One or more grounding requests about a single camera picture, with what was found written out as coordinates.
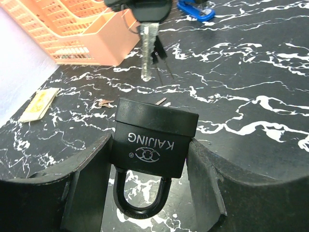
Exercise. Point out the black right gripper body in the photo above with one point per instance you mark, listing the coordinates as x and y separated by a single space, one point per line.
118 5

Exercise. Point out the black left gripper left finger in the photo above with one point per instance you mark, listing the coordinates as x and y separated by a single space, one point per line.
66 197

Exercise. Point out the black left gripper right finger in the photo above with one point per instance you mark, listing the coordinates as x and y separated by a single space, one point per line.
228 198

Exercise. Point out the black padlock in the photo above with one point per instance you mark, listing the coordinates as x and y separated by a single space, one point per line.
149 139

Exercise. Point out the small silver key bunch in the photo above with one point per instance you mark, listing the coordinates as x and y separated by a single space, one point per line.
163 102

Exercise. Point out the orange plastic file organizer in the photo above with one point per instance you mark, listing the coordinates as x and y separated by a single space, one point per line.
78 34

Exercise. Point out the blue stapler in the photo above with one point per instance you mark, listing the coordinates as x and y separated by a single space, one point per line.
197 9

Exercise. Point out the copper keys on table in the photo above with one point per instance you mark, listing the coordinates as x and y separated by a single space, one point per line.
105 103

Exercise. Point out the orange card pack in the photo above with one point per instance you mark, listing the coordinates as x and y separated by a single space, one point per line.
38 105

